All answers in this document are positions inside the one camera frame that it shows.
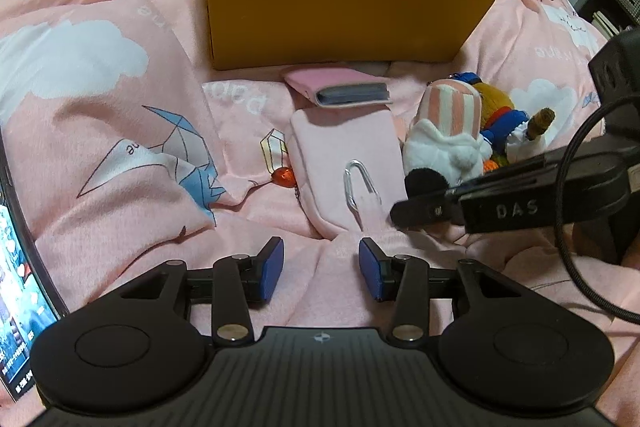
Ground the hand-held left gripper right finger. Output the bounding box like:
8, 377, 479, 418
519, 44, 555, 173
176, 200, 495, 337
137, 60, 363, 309
358, 236, 538, 348

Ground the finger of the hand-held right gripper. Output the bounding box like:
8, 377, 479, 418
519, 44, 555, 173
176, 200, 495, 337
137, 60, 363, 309
389, 156, 548, 231

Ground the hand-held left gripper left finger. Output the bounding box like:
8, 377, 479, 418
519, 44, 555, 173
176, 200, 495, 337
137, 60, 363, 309
102, 236, 286, 348

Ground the white cow plush striped body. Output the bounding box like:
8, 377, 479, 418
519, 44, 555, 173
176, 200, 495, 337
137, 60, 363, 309
402, 78, 493, 198

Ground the brown dog plush sailor suit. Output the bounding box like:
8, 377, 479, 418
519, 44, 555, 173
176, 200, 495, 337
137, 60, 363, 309
452, 72, 558, 160

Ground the pink fabric pouch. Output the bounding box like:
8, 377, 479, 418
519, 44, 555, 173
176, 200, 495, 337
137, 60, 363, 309
289, 104, 406, 240

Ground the pink card wallet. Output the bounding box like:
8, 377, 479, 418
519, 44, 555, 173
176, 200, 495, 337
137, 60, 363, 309
282, 67, 393, 109

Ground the silver carabiner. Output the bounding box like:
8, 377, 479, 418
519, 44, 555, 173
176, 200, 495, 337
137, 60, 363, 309
342, 159, 385, 215

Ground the pink printed blanket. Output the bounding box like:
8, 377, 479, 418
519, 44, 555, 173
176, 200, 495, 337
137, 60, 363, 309
0, 0, 640, 427

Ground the smartphone with lit screen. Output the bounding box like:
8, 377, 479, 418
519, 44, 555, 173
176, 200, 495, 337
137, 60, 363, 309
0, 142, 71, 405

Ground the black cable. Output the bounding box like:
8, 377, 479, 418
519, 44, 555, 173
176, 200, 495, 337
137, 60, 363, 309
556, 94, 640, 324

